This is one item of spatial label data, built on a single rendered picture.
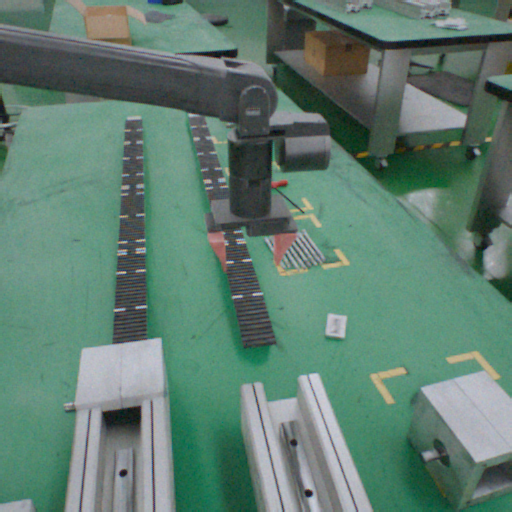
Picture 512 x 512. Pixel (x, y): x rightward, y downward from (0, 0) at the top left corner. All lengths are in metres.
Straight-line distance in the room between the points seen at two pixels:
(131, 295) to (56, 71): 0.40
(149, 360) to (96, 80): 0.33
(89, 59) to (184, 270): 0.48
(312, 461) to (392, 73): 2.62
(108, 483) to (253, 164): 0.40
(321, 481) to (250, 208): 0.33
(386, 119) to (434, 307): 2.30
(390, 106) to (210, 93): 2.56
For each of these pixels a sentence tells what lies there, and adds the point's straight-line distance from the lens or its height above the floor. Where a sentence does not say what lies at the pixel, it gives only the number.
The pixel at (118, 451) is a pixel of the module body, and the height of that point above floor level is 0.84.
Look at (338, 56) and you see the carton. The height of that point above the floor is 0.37.
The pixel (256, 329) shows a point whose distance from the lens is 0.77.
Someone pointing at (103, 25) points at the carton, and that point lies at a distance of 2.64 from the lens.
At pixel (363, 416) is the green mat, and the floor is 0.78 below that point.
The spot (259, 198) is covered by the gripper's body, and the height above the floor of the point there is 1.03.
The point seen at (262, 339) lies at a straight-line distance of 0.76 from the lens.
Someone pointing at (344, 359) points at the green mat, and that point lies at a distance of 0.78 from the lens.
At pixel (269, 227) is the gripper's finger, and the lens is 0.66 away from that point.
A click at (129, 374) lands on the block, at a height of 0.87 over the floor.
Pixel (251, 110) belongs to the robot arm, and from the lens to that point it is 0.58.
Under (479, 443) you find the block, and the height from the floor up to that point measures 0.87.
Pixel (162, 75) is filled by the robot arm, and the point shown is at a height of 1.19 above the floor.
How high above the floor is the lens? 1.34
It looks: 35 degrees down
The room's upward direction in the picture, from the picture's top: straight up
